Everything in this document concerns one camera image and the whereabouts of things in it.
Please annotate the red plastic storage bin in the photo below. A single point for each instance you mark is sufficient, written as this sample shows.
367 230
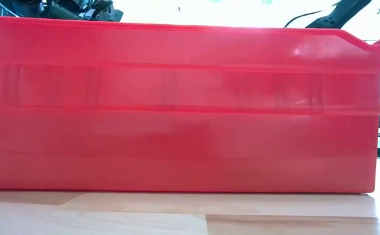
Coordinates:
177 114

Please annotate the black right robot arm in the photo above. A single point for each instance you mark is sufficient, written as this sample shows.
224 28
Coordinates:
343 13

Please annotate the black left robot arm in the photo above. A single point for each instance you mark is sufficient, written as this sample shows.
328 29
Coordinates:
56 9

